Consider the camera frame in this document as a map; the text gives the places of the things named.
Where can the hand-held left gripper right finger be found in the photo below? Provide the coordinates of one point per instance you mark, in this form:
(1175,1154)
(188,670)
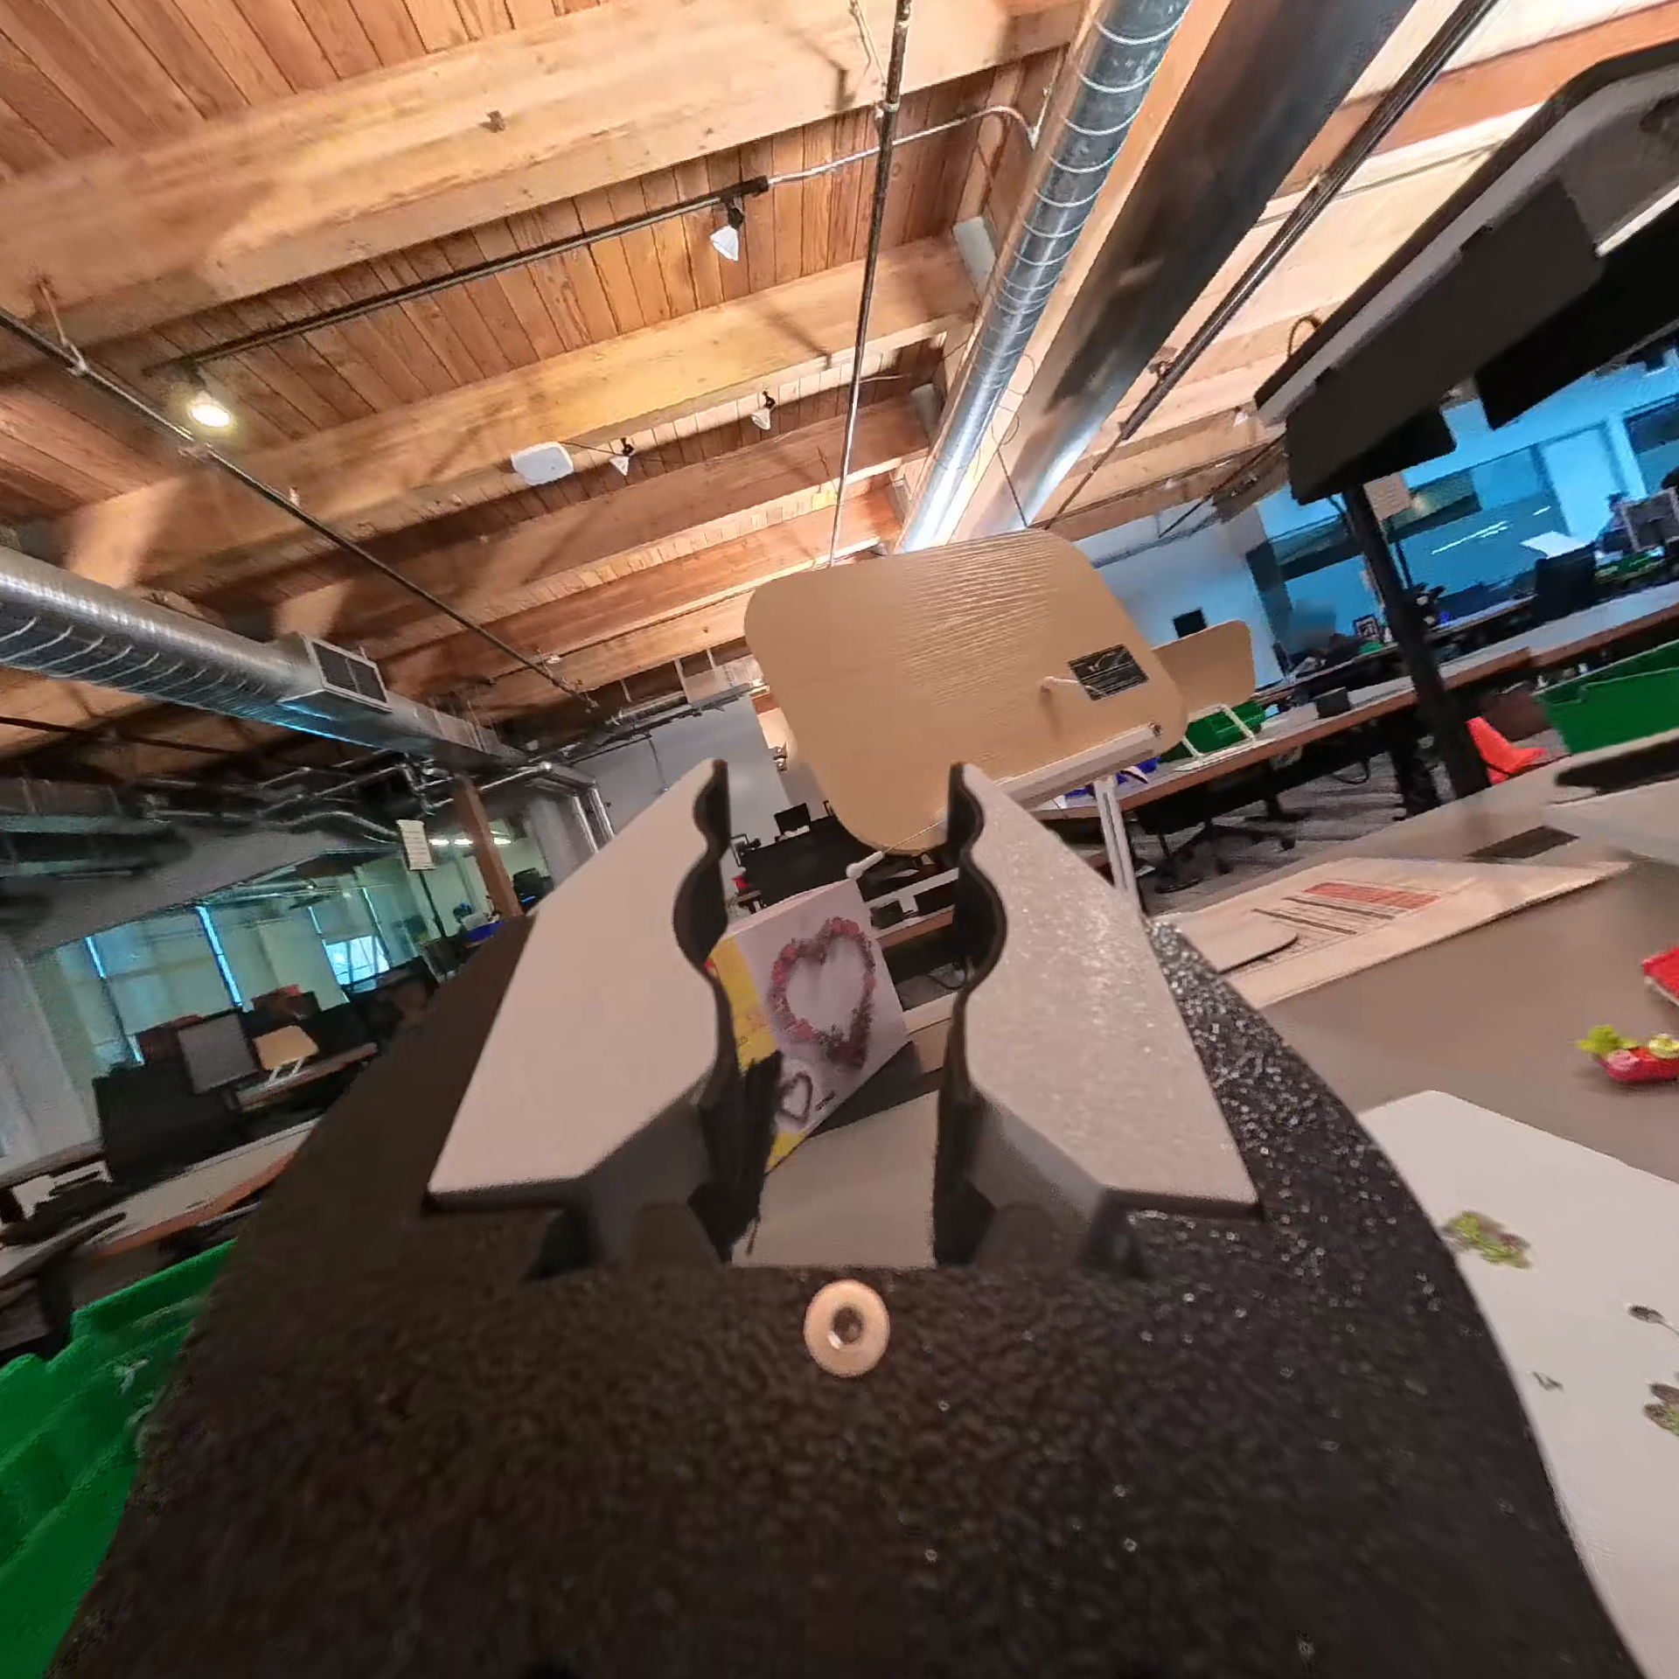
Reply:
(1089,1049)

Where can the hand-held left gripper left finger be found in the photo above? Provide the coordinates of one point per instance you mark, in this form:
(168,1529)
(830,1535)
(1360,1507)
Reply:
(578,1049)

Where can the red and green lego piece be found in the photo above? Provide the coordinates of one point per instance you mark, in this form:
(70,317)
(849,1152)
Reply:
(1633,1057)

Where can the flat cardboard sheet red label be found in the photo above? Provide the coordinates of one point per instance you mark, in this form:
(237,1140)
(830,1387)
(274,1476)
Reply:
(1391,912)

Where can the dark computer monitor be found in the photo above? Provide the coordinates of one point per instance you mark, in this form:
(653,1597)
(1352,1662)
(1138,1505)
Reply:
(217,1053)

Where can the wooden chair back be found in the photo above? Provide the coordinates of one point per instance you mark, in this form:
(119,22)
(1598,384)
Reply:
(946,657)

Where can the orange red object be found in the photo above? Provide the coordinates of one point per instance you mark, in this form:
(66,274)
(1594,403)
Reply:
(1507,751)

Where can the white instruction booklet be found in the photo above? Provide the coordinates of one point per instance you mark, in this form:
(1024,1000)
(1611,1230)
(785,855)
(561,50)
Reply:
(1549,1313)

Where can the white ceiling access point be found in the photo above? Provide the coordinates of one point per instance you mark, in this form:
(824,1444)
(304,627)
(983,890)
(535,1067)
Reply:
(541,462)

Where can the green bin on far desk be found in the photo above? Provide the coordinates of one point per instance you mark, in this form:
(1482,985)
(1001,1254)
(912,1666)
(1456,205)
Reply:
(1613,696)

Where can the green plastic bin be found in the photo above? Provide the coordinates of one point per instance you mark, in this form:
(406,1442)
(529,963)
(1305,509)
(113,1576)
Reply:
(66,1470)

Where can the round ceiling lamp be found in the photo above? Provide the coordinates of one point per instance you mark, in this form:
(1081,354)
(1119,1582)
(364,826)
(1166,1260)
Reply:
(207,409)

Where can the white panel on black stand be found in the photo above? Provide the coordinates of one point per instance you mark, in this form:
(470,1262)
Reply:
(1484,262)

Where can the paper sign on post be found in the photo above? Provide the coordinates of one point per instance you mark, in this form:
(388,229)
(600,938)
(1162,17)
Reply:
(415,843)

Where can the silver duct with vent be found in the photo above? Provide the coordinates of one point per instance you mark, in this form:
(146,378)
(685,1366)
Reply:
(158,657)

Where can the plain silver ceiling duct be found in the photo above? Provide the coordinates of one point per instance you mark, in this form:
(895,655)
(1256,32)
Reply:
(1050,262)

